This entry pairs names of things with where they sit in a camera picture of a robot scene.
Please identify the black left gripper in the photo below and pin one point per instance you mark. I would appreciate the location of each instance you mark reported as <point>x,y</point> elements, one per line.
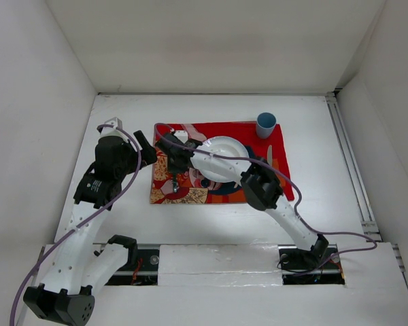
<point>148,152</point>

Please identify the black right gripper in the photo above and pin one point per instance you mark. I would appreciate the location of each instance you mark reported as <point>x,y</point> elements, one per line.
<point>173,168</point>

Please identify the red patterned cloth placemat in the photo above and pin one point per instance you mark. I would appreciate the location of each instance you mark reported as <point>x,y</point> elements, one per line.
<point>194,188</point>

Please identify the silver fork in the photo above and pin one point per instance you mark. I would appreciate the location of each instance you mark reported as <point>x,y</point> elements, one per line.
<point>175,183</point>

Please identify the white blue-rimmed plate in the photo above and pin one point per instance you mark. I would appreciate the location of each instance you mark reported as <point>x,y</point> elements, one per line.
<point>228,149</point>

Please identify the silver table knife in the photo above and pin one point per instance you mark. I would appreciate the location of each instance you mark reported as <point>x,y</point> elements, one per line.
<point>270,155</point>

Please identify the blue cup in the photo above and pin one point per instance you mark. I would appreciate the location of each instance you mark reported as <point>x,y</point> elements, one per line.
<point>265,125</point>

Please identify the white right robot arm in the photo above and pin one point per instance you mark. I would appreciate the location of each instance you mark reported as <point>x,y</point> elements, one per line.
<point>259,182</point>

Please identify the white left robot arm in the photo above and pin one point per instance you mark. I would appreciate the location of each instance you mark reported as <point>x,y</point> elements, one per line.
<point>66,294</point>

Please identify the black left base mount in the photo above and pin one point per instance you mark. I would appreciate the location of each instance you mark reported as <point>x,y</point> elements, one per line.
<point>142,267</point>

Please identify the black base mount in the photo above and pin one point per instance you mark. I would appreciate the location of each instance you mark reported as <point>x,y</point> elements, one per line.
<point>142,267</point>
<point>300,268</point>

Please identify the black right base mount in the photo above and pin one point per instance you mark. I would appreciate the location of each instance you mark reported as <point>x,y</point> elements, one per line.
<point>300,268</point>

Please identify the aluminium rail on right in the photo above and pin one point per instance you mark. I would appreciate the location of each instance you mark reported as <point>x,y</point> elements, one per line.
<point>367,217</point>

